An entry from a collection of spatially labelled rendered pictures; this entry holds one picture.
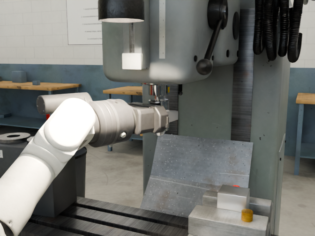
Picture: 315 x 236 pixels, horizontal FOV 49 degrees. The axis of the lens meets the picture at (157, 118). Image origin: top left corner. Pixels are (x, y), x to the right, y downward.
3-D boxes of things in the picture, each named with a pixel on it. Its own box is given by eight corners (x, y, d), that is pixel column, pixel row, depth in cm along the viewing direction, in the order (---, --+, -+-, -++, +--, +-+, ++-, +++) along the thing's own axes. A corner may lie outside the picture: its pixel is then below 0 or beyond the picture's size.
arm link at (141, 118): (169, 98, 70) (123, 103, 62) (168, 144, 72) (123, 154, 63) (130, 93, 79) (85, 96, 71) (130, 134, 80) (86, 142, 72)
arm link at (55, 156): (103, 112, 61) (65, 167, 51) (82, 135, 67) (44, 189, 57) (72, 89, 59) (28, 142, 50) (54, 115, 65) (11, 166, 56)
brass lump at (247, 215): (251, 223, 66) (252, 214, 66) (240, 221, 67) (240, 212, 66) (253, 218, 68) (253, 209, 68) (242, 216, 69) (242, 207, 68)
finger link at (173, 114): (175, 121, 78) (155, 125, 74) (176, 107, 77) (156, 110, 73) (181, 122, 77) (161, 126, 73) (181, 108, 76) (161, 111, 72)
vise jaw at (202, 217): (265, 250, 64) (266, 230, 63) (187, 234, 70) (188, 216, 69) (267, 234, 69) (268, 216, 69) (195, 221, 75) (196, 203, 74)
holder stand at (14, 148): (54, 218, 91) (50, 145, 88) (-14, 208, 97) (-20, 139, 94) (77, 200, 103) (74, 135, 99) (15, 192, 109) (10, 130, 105)
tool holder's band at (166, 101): (173, 103, 78) (173, 99, 78) (163, 106, 74) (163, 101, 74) (154, 101, 80) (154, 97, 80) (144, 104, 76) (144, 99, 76)
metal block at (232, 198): (245, 224, 71) (246, 197, 70) (216, 219, 73) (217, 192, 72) (248, 214, 76) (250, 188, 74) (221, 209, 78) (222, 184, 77)
